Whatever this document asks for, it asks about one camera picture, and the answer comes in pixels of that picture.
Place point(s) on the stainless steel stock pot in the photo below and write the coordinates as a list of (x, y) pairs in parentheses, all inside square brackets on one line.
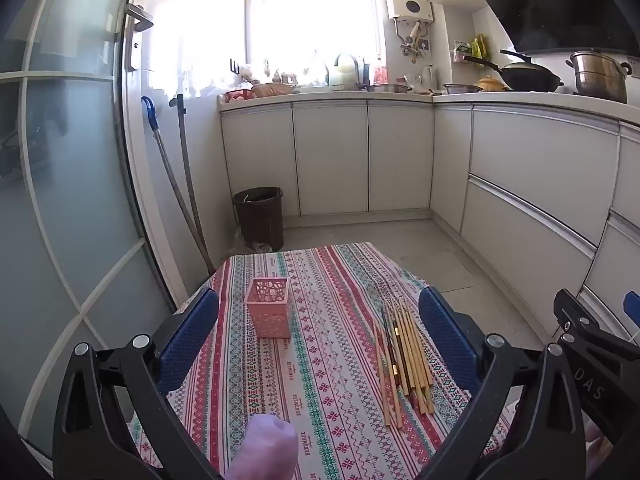
[(600, 77)]

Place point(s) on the black range hood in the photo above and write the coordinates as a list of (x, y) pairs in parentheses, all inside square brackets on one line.
[(550, 0)]

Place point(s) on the steel basin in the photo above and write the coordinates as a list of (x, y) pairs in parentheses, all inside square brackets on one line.
[(390, 88)]

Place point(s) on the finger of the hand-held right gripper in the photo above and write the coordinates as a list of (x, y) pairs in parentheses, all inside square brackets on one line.
[(632, 310), (600, 380)]

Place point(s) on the black wok with lid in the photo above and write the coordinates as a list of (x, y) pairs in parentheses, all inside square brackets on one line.
[(530, 77)]

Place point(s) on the woven basket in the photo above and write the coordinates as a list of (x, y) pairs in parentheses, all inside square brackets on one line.
[(272, 90)]

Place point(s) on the patterned striped tablecloth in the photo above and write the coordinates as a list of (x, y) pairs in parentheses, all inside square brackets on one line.
[(325, 310)]

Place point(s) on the water heater pipes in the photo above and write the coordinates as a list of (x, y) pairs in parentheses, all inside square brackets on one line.
[(412, 40)]

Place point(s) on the red bottles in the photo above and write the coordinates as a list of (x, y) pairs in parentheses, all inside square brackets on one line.
[(379, 72)]

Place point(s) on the pink plastic lattice basket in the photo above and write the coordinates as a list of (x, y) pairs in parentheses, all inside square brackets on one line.
[(267, 315)]

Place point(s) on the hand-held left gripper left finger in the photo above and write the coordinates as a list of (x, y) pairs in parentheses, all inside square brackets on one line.
[(190, 340)]

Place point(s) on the black wall hook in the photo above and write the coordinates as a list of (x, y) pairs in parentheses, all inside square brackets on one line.
[(234, 65)]

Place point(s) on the clear plastic bag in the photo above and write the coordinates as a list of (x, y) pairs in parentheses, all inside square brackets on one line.
[(260, 247)]

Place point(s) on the bright kitchen window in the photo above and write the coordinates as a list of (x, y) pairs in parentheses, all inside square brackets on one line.
[(310, 20)]

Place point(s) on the white base cabinet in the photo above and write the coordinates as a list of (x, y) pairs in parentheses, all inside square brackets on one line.
[(330, 155), (530, 185)]

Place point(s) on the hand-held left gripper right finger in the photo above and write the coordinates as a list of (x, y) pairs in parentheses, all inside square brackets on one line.
[(450, 340)]

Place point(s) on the white electric kettle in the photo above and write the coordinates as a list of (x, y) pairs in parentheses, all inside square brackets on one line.
[(429, 77)]

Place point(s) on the small steel pan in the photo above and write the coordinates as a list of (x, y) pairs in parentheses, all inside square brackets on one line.
[(460, 88)]

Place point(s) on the white plastic jug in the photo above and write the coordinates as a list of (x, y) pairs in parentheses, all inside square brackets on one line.
[(345, 72)]

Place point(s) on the wall rack with packets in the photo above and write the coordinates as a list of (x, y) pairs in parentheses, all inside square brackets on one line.
[(470, 50)]

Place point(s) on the person's right hand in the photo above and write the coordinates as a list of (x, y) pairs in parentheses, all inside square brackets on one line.
[(596, 452)]

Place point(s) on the dark brown trash bin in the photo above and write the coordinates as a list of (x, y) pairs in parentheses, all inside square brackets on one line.
[(260, 220)]

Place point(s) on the person's left hand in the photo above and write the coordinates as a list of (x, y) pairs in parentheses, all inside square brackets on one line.
[(262, 450)]

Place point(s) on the chrome kitchen faucet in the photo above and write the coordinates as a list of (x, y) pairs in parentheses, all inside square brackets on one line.
[(350, 60)]

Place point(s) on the yellow clay pot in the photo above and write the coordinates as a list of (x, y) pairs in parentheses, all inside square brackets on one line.
[(491, 84)]

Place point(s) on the frosted glass sliding door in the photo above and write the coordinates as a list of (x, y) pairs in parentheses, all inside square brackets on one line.
[(75, 185)]

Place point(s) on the pile of wooden chopsticks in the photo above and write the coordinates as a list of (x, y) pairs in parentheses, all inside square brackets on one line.
[(405, 355)]

